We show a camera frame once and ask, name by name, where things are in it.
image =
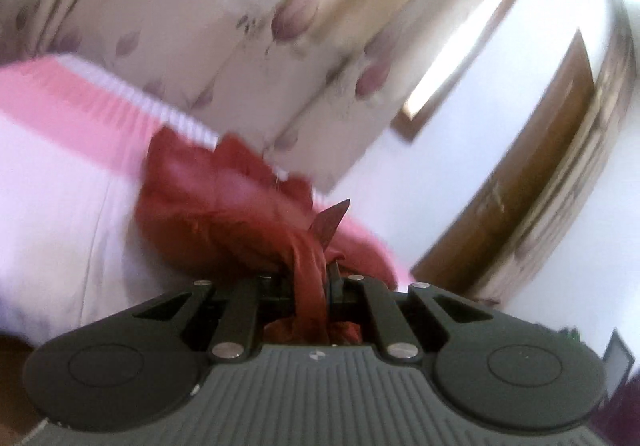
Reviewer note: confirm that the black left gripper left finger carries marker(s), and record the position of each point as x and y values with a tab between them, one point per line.
137	365

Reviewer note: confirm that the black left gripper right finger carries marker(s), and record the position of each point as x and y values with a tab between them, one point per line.
492	368

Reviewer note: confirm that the red puffer jacket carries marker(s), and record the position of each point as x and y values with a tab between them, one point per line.
219	212

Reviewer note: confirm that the pink white bed sheet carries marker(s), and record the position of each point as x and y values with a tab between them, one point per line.
73	142

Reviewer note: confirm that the brown wooden door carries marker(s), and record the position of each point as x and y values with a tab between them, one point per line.
473	242

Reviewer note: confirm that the floral beige curtain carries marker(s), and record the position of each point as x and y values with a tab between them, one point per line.
301	80

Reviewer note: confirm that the wooden window frame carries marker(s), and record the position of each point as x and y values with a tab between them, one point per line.
437	41

